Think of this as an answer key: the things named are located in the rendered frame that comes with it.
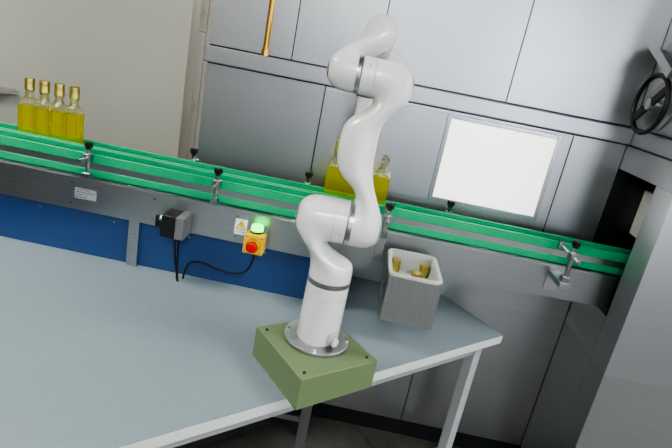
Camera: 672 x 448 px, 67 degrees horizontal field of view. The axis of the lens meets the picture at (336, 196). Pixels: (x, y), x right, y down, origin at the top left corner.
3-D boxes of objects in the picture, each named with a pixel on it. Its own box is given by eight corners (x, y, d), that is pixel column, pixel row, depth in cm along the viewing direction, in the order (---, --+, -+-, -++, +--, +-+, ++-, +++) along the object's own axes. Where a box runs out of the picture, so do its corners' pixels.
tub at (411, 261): (430, 278, 181) (436, 256, 179) (437, 308, 160) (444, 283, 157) (382, 268, 182) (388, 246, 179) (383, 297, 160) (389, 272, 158)
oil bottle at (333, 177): (334, 212, 193) (345, 158, 187) (333, 216, 187) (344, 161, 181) (320, 209, 193) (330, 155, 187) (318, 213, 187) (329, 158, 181)
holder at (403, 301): (423, 291, 189) (433, 254, 184) (430, 330, 162) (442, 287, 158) (378, 282, 189) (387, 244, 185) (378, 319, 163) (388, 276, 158)
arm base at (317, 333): (361, 348, 146) (375, 291, 141) (310, 364, 133) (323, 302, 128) (321, 316, 159) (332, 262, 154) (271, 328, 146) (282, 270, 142)
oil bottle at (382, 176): (379, 221, 192) (391, 167, 186) (379, 226, 187) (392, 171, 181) (365, 218, 192) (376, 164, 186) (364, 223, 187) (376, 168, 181)
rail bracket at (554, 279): (553, 288, 186) (572, 232, 180) (570, 310, 170) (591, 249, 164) (540, 285, 186) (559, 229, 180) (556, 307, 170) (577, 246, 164)
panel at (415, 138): (533, 218, 199) (560, 135, 190) (536, 221, 196) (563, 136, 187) (311, 173, 202) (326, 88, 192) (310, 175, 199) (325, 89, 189)
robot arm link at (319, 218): (349, 294, 135) (367, 211, 129) (281, 280, 135) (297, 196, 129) (350, 276, 147) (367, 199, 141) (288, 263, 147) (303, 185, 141)
